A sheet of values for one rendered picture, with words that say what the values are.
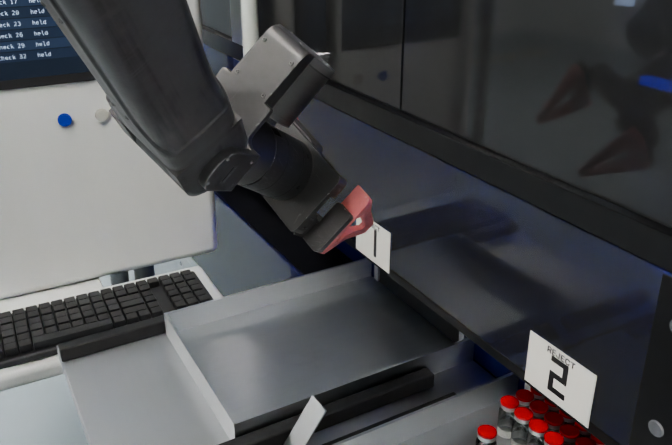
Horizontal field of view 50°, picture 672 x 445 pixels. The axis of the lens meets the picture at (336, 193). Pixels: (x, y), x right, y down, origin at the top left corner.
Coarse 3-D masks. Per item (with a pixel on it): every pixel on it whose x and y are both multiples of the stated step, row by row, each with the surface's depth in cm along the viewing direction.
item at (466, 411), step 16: (496, 384) 86; (512, 384) 87; (448, 400) 82; (464, 400) 84; (480, 400) 85; (496, 400) 87; (416, 416) 80; (432, 416) 82; (448, 416) 83; (464, 416) 85; (480, 416) 85; (496, 416) 85; (368, 432) 77; (384, 432) 79; (400, 432) 80; (416, 432) 81; (432, 432) 82; (448, 432) 82; (464, 432) 82
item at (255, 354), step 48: (288, 288) 108; (336, 288) 112; (384, 288) 112; (192, 336) 100; (240, 336) 100; (288, 336) 100; (336, 336) 100; (384, 336) 100; (432, 336) 100; (240, 384) 90; (288, 384) 90; (336, 384) 90; (240, 432) 79
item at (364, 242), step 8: (376, 224) 95; (368, 232) 97; (384, 232) 93; (360, 240) 100; (368, 240) 98; (376, 240) 96; (384, 240) 94; (360, 248) 100; (368, 248) 98; (376, 248) 96; (384, 248) 94; (368, 256) 98; (376, 256) 96; (384, 256) 95; (384, 264) 95
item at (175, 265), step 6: (186, 258) 185; (192, 258) 181; (156, 264) 218; (162, 264) 211; (168, 264) 204; (174, 264) 198; (180, 264) 191; (186, 264) 187; (192, 264) 181; (156, 270) 220; (162, 270) 213; (168, 270) 206; (174, 270) 199; (216, 288) 167
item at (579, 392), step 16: (528, 352) 73; (544, 352) 70; (560, 352) 68; (528, 368) 73; (544, 368) 71; (560, 368) 69; (576, 368) 67; (544, 384) 71; (560, 384) 69; (576, 384) 67; (592, 384) 66; (560, 400) 70; (576, 400) 68; (592, 400) 66; (576, 416) 68
